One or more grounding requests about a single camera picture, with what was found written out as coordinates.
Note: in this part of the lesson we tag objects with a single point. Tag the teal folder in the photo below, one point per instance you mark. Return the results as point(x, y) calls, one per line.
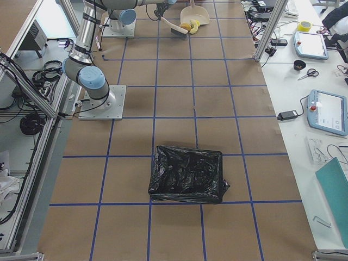
point(334, 185)

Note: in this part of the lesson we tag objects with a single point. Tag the white brush black bristles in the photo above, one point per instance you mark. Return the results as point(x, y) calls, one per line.
point(174, 28)

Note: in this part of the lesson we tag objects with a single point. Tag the bin with black bag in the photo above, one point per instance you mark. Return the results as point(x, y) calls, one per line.
point(187, 175)

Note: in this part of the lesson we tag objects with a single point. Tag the upper teach pendant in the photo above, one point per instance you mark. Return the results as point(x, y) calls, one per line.
point(310, 45)

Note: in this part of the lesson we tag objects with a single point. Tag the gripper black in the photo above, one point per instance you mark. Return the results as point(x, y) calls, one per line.
point(160, 10)

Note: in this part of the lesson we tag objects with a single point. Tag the allen key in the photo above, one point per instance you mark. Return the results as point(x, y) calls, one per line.
point(322, 222)

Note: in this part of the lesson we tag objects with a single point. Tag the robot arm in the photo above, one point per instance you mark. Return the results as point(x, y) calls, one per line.
point(119, 19)
point(79, 62)

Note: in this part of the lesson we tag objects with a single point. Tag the white plastic dustpan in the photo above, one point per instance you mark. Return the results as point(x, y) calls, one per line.
point(194, 12)

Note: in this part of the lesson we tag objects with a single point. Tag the grey control box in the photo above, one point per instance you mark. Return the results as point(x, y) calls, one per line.
point(35, 40)

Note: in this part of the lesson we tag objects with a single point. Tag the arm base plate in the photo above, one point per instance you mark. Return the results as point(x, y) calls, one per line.
point(116, 29)
point(111, 109)

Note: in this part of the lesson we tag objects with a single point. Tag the black scissors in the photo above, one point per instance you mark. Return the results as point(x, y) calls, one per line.
point(310, 73)

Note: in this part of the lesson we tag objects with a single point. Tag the curved pale peel piece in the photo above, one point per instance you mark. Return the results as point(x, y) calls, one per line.
point(194, 28)

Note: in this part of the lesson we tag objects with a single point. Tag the yellow tape roll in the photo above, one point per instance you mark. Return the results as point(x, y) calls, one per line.
point(304, 26)

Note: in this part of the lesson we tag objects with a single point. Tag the aluminium frame post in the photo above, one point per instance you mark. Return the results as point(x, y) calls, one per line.
point(273, 21)

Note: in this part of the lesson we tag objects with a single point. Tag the teach pendant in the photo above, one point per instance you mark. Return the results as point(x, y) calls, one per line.
point(310, 45)
point(327, 112)

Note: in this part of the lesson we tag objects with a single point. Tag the black power adapter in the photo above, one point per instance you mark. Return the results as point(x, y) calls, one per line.
point(287, 115)

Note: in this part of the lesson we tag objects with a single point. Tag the clear plastic bag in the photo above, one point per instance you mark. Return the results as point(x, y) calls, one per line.
point(317, 151)

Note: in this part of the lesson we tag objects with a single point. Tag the small black bowl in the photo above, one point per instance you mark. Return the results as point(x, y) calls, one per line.
point(299, 65)

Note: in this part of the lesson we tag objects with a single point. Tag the lower teach pendant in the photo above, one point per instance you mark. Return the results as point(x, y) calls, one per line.
point(327, 112)

